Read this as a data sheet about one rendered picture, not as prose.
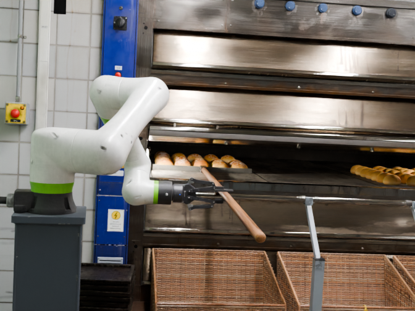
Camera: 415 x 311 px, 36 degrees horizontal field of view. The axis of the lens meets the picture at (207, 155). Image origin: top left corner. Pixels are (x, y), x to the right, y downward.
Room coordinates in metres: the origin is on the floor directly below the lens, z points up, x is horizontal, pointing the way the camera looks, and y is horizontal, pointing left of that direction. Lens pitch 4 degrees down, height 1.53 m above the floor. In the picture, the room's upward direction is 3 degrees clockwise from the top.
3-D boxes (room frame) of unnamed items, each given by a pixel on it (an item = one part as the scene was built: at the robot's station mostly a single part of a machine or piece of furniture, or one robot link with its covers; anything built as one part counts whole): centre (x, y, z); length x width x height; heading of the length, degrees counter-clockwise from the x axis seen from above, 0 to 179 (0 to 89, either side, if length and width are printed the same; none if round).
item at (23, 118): (2.94, 0.88, 1.46); 0.10 x 0.07 x 0.10; 96
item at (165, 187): (2.50, 0.16, 1.19); 0.12 x 0.06 x 0.09; 6
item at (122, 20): (2.98, 0.43, 1.92); 0.06 x 0.04 x 0.11; 96
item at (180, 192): (2.50, 0.08, 1.19); 0.09 x 0.07 x 0.08; 96
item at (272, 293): (2.81, -0.06, 0.72); 0.56 x 0.49 x 0.28; 97
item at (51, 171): (1.90, 0.45, 1.36); 0.16 x 0.13 x 0.19; 75
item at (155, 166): (3.69, 0.04, 1.20); 0.55 x 0.36 x 0.03; 96
